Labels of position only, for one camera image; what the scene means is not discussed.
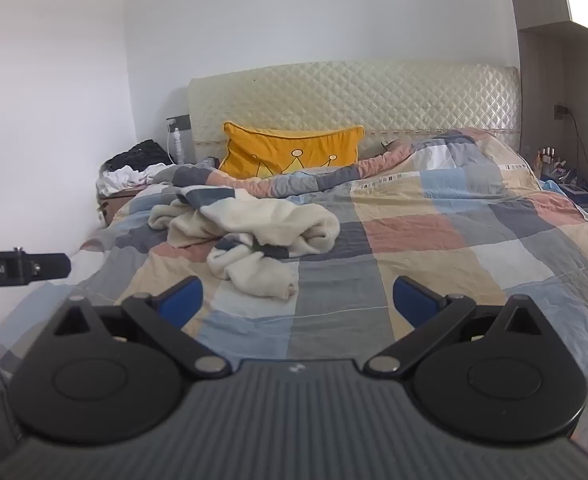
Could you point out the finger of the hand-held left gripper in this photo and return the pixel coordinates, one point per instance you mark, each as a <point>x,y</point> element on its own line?
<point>54,266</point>

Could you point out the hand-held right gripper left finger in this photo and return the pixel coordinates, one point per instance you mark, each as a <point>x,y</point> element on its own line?
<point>181,300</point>

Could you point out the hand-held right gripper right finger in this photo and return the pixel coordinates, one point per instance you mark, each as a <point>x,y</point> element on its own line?
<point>413,301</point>

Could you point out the cream sweater with dark stripes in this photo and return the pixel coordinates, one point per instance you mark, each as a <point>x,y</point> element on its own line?
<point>284,220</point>

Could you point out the patchwork checked quilt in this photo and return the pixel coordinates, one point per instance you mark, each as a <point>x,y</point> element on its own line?
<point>423,240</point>

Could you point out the wooden nightstand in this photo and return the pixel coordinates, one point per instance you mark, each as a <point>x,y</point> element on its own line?
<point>111,205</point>

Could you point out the white cloth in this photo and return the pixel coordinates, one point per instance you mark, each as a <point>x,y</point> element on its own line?
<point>124,177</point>

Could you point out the black cloth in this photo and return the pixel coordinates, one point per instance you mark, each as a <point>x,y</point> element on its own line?
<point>139,155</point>

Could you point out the clear water bottle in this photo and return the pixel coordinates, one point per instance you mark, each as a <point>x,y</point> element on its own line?
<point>178,147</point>

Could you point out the yellow pillow with crown print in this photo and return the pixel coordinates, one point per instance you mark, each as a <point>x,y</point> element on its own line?
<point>274,150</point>

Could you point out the row of small bottles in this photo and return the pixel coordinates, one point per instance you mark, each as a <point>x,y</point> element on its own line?
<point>548,160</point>

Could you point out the cream quilted headboard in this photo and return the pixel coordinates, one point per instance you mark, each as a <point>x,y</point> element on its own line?
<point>349,95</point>

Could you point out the black charger plug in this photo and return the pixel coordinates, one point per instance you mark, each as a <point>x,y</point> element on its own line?
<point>561,111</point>

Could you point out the grey wall shelf cabinet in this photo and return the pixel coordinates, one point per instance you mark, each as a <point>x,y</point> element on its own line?
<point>548,70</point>

